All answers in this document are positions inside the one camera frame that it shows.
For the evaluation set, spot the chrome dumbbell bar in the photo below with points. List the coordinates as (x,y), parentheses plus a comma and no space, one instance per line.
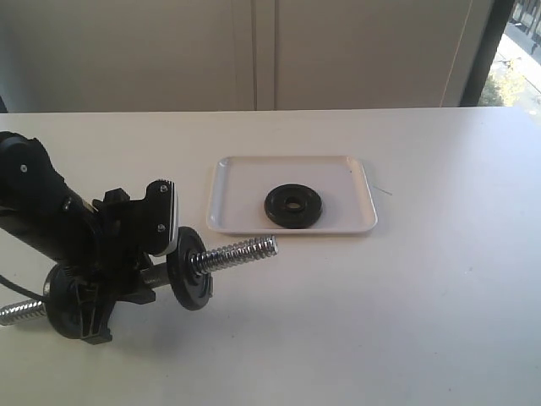
(210,261)

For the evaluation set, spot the dark window frame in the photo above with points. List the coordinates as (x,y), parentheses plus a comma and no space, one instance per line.
(494,28)

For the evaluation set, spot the black weight plate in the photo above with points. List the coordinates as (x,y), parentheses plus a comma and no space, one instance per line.
(293,206)
(191,290)
(65,296)

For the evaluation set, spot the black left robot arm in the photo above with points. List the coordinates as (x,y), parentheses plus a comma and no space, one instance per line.
(34,205)

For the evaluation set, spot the white plastic tray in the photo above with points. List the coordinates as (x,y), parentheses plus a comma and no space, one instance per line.
(241,183)

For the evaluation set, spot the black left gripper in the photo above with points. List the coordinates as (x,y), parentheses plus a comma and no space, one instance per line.
(106,242)

